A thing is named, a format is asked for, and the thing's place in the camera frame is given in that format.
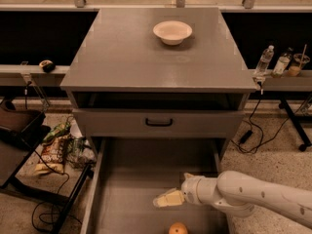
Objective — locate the white bowl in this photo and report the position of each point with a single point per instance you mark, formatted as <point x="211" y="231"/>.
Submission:
<point x="172" y="32"/>

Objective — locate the snack chip bag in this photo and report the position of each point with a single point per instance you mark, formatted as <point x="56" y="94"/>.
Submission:
<point x="52" y="157"/>

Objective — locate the open grey middle drawer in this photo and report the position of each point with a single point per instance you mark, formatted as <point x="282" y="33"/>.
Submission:
<point x="130" y="173"/>

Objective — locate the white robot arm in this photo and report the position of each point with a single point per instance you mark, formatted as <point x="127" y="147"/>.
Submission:
<point x="236" y="194"/>

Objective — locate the black yellow tape measure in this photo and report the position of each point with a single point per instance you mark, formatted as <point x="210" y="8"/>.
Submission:
<point x="47" y="66"/>

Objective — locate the clear bottle with label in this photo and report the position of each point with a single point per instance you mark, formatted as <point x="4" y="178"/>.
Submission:
<point x="282" y="63"/>

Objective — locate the black cart with tray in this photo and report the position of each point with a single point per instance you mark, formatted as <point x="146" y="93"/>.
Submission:
<point x="21" y="133"/>

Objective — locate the clear water bottle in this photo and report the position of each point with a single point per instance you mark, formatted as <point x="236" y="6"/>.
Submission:
<point x="264" y="60"/>

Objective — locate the black drawer handle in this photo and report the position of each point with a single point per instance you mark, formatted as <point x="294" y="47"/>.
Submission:
<point x="161" y="124"/>

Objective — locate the closed grey top drawer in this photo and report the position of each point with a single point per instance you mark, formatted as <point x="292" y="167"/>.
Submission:
<point x="131" y="123"/>

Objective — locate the grey drawer cabinet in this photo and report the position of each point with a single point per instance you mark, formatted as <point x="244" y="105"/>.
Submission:
<point x="122" y="65"/>

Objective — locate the green snack bag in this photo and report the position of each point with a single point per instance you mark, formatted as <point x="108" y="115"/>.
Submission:
<point x="58" y="131"/>

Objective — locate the plastic cup with straw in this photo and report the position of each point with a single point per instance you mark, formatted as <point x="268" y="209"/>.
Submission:
<point x="299" y="60"/>

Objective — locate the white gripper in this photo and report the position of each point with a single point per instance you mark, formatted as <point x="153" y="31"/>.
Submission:
<point x="191" y="190"/>

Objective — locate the grey side shelf left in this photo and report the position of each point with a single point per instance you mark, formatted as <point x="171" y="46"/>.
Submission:
<point x="19" y="75"/>

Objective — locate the orange fruit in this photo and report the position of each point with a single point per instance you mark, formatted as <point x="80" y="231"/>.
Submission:
<point x="178" y="228"/>

